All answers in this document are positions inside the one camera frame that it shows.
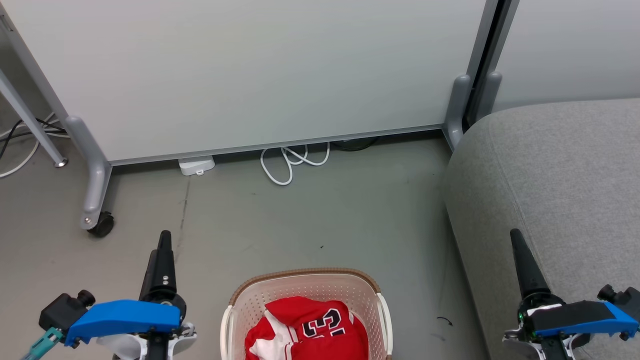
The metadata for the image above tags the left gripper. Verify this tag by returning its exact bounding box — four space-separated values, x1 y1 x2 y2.
95 230 197 360

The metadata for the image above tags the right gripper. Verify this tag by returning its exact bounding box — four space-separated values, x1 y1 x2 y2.
502 228 587 360

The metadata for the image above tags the red jersey with black number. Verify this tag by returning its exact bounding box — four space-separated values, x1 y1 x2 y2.
244 296 370 360

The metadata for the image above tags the grey fabric sofa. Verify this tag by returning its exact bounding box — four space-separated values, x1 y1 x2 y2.
443 98 640 360

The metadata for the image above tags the black caster wheel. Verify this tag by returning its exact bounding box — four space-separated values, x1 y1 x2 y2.
87 211 115 238

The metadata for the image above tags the white power adapter box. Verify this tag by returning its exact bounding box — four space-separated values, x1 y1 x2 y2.
178 155 216 177

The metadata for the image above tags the grey partition foot with caster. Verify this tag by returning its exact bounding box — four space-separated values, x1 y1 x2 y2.
64 116 114 231

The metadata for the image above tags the beige perforated laundry basket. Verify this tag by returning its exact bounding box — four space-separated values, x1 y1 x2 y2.
220 268 394 360

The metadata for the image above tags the grey metal table leg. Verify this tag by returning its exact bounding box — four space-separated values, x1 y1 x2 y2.
0 69 70 168

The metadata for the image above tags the white partition panel dark edge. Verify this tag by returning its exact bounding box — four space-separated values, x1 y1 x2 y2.
469 0 640 115

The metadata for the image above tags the blue left camera mount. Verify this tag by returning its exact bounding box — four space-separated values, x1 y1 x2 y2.
64 299 181 349

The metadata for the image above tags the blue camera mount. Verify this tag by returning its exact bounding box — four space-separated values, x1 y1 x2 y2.
529 300 640 342
64 299 181 349

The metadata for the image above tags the blue right camera mount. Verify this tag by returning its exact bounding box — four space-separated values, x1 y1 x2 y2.
529 300 640 342

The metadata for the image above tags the teal left cable connector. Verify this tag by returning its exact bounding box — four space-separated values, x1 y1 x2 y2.
21 327 65 360

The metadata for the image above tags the white looped cable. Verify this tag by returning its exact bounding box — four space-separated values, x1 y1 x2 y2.
260 142 331 187

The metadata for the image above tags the white floor cable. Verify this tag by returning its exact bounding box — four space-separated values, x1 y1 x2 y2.
0 112 57 179

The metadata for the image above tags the black floor cable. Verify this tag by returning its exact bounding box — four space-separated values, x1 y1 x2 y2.
0 119 67 161

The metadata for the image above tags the black cable under partition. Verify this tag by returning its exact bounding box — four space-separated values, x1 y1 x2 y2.
331 136 382 152

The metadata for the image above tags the white partition panel grey frame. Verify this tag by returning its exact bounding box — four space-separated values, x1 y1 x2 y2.
0 0 501 166

